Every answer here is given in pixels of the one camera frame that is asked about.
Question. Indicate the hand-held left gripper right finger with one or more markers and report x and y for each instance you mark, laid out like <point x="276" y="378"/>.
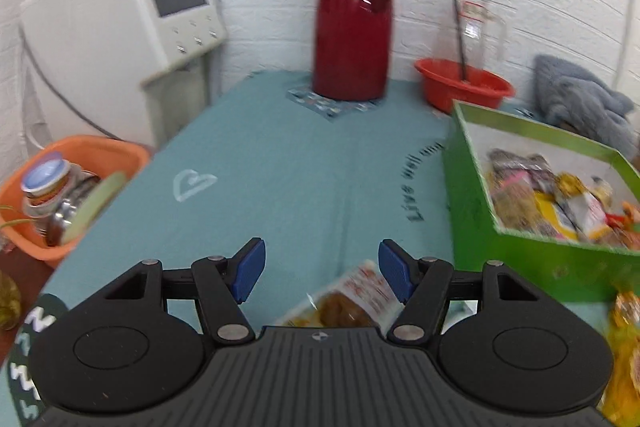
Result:
<point x="395" y="267"/>

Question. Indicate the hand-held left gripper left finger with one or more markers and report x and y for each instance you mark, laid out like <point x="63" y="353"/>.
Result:
<point x="250" y="267"/>

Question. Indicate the brown braised snack packet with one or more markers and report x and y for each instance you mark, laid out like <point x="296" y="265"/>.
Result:
<point x="345" y="302"/>

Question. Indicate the green cardboard box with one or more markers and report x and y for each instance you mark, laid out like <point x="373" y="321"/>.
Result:
<point x="470" y="207"/>

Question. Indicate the pile of snack packets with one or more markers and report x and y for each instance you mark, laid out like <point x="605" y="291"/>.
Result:
<point x="545" y="202"/>

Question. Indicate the clear cookie packet brown label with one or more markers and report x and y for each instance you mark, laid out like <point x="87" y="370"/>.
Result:
<point x="625" y="357"/>

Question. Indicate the teal tablecloth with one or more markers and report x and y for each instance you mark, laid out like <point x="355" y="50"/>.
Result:
<point x="280" y="187"/>

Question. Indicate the pale green plate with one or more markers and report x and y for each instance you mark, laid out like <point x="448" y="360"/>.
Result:
<point x="95" y="204"/>

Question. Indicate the patterned coaster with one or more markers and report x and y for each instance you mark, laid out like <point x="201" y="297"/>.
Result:
<point x="325" y="107"/>

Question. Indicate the red plastic basin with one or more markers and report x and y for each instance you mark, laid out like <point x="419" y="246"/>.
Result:
<point x="450" y="92"/>

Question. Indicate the orange plastic basin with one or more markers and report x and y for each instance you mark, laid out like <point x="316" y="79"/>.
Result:
<point x="105" y="152"/>

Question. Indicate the stacked metal bowls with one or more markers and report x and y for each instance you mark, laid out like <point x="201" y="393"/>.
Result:
<point x="65" y="217"/>

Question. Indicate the cup with blue lid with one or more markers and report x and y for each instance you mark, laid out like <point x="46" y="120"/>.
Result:
<point x="45" y="179"/>

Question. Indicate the red thermos jug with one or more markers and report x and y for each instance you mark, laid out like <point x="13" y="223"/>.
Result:
<point x="350" y="37"/>

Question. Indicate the black zigzag oven mitt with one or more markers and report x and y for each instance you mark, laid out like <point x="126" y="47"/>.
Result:
<point x="30" y="357"/>

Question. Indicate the black stirring stick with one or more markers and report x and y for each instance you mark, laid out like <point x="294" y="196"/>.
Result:
<point x="460" y="32"/>

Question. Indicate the glass pitcher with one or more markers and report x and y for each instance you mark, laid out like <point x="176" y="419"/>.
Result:
<point x="475" y="32"/>

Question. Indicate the grey fluffy blanket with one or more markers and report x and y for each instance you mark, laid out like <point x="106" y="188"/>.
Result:
<point x="580" y="97"/>

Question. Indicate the white water dispenser with screen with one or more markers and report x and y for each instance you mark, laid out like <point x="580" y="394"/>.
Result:
<point x="100" y="37"/>

